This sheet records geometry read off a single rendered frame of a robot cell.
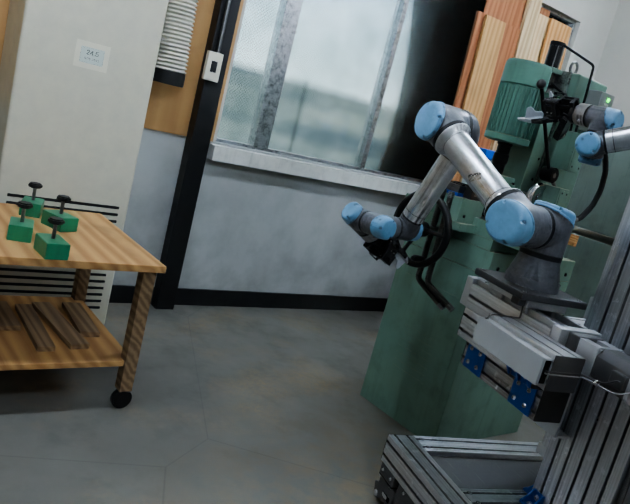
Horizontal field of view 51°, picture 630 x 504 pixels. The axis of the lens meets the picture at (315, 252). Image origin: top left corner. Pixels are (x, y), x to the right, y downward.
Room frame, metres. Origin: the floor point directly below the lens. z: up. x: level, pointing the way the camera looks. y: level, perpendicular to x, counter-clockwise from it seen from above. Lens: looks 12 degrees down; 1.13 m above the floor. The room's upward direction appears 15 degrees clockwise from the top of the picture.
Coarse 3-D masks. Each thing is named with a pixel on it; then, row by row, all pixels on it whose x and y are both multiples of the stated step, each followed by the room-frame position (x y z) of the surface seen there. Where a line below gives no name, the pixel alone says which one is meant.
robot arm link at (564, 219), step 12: (540, 204) 1.80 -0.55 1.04; (552, 204) 1.78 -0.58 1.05; (552, 216) 1.76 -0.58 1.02; (564, 216) 1.77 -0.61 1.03; (552, 228) 1.74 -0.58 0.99; (564, 228) 1.78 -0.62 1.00; (552, 240) 1.76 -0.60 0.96; (564, 240) 1.79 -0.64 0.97; (540, 252) 1.78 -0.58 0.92; (552, 252) 1.78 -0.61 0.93; (564, 252) 1.81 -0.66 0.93
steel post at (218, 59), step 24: (216, 0) 3.18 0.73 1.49; (240, 0) 3.20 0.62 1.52; (216, 24) 3.14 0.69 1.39; (216, 48) 3.16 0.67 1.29; (216, 72) 3.14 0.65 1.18; (216, 96) 3.19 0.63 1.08; (192, 120) 3.17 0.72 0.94; (192, 144) 3.15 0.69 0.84; (192, 168) 3.16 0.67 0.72; (192, 192) 3.18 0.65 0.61; (192, 216) 3.20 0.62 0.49; (168, 240) 3.16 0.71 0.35; (168, 264) 3.15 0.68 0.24; (168, 288) 3.17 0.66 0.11
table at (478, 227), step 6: (432, 216) 2.54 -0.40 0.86; (438, 222) 2.51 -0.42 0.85; (456, 222) 2.45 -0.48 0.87; (474, 222) 2.50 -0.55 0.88; (480, 222) 2.48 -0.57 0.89; (456, 228) 2.44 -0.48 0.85; (462, 228) 2.44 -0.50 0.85; (468, 228) 2.47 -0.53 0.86; (474, 228) 2.49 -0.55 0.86; (480, 228) 2.48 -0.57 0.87; (480, 234) 2.47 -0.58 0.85; (486, 234) 2.45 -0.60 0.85; (492, 240) 2.43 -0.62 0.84; (510, 246) 2.37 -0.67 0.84; (516, 246) 2.35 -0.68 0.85
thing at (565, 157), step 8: (568, 136) 2.68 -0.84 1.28; (576, 136) 2.66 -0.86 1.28; (560, 144) 2.70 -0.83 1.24; (568, 144) 2.67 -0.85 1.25; (560, 152) 2.69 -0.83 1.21; (568, 152) 2.66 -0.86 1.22; (576, 152) 2.66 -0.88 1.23; (552, 160) 2.71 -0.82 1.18; (560, 160) 2.68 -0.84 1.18; (568, 160) 2.66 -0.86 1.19; (576, 160) 2.67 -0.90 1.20; (560, 168) 2.67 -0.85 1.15; (568, 168) 2.65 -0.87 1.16; (576, 168) 2.69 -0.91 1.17
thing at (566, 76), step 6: (564, 72) 2.76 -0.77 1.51; (570, 72) 2.74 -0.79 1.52; (558, 78) 2.77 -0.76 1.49; (564, 78) 2.75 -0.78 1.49; (570, 78) 2.74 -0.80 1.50; (558, 84) 2.76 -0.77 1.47; (564, 84) 2.74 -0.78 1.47; (546, 90) 2.80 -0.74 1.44; (552, 90) 2.78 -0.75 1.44; (564, 90) 2.74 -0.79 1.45; (552, 126) 2.74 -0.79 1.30; (552, 132) 2.74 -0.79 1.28; (540, 162) 2.74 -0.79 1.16; (540, 168) 2.74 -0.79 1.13; (534, 180) 2.74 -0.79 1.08
